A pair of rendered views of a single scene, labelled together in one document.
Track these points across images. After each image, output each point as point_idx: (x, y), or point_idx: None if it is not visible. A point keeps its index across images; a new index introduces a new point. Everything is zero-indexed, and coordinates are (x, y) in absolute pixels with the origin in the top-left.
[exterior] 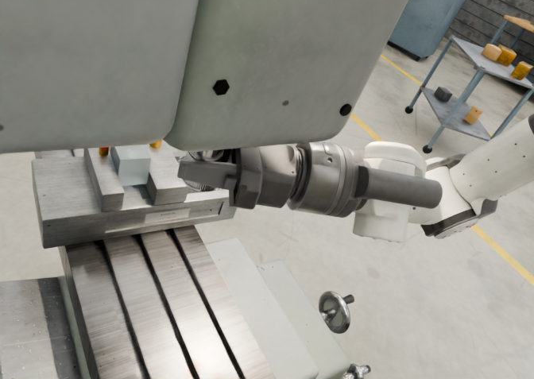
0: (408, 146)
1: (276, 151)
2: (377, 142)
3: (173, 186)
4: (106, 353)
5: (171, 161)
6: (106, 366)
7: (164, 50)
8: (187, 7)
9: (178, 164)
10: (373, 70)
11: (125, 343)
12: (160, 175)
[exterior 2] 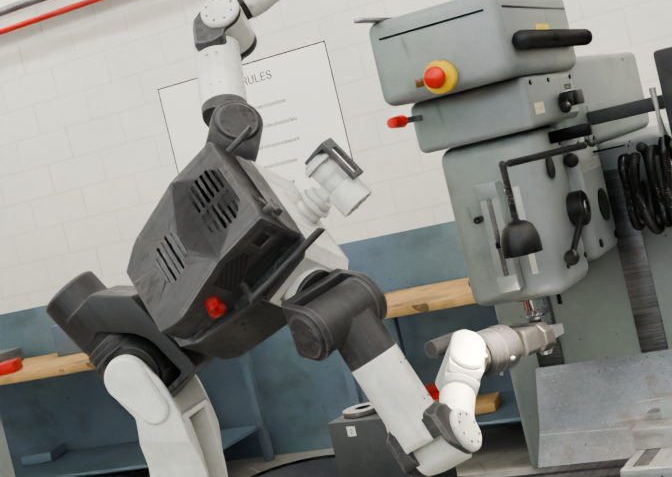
0: (456, 332)
1: (514, 329)
2: (475, 333)
3: (636, 425)
4: (569, 466)
5: (668, 424)
6: (562, 466)
7: None
8: None
9: (661, 426)
10: (466, 267)
11: (569, 470)
12: (654, 421)
